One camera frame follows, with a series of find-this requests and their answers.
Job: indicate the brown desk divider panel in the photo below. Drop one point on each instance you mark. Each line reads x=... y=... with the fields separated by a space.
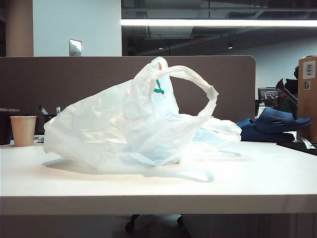
x=74 y=81

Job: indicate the black desk mat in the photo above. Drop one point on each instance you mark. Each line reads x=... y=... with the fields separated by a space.
x=297 y=147

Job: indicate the dark chair with clothes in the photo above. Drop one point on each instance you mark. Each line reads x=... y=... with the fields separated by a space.
x=288 y=101

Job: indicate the white plastic shopping bag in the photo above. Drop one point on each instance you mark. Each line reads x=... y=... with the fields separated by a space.
x=111 y=129

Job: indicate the metal wall switch plate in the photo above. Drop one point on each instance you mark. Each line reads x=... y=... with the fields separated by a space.
x=75 y=47

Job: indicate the brown cardboard box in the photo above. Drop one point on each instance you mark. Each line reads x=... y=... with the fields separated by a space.
x=308 y=104

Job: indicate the black cylindrical container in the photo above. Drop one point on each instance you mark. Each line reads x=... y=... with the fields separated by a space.
x=5 y=129

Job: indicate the small white desk item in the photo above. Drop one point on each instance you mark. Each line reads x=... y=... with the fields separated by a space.
x=39 y=138

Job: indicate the beige paper cup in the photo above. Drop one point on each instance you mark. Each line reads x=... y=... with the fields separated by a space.
x=22 y=131

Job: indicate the long ceiling light strip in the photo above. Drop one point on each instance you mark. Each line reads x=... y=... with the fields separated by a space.
x=210 y=22

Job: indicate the black computer monitor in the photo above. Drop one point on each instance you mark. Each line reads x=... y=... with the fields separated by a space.
x=268 y=95

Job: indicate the dark pen holder with pens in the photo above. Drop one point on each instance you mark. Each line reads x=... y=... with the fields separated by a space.
x=47 y=116

